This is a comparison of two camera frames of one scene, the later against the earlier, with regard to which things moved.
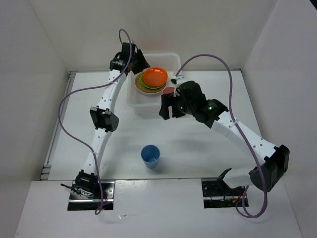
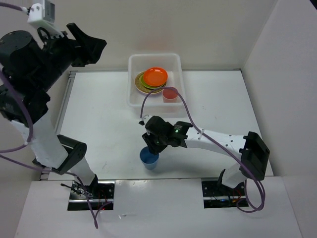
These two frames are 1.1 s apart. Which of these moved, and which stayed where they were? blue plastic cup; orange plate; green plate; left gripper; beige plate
Moved: left gripper
Stayed: green plate; beige plate; orange plate; blue plastic cup
